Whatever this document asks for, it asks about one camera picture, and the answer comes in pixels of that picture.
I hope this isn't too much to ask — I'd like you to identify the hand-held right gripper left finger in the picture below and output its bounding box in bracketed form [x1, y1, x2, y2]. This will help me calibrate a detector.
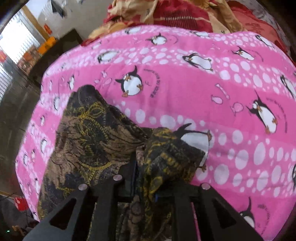
[23, 152, 139, 241]

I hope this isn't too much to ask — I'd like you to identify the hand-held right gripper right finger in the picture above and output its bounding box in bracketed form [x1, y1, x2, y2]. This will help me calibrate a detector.
[155, 182, 264, 241]

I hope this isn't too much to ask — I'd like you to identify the brown patterned garment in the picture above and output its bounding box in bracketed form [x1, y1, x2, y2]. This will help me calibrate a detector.
[37, 85, 207, 241]

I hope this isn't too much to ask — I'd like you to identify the pink penguin blanket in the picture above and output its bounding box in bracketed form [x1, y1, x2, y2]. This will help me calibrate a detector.
[15, 25, 296, 241]

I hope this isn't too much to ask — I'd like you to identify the red round object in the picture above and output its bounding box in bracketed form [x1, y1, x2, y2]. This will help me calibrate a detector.
[14, 197, 28, 212]

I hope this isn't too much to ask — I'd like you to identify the dark wooden furniture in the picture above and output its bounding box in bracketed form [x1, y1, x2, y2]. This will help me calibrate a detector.
[29, 28, 84, 82]

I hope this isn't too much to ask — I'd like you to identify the yellow box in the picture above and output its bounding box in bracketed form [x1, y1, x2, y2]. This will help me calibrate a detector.
[38, 37, 57, 54]

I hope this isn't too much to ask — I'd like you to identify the window with blinds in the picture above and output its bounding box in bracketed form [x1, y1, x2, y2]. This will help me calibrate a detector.
[0, 10, 41, 102]

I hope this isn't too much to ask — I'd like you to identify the red floral quilt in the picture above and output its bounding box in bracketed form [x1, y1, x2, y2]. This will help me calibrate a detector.
[88, 0, 296, 64]

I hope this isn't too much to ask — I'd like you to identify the dark hanging cloth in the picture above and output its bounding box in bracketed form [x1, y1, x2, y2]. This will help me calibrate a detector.
[51, 0, 68, 17]

